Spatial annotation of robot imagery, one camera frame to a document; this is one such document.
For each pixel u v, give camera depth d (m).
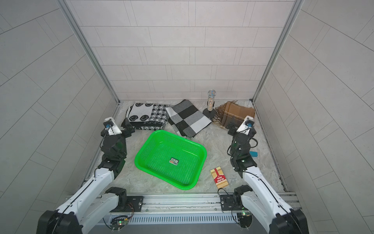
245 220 0.68
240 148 0.54
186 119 1.03
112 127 0.60
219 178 0.78
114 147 0.57
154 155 0.88
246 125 0.61
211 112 1.06
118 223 0.65
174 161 0.85
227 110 1.08
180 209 0.71
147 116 1.02
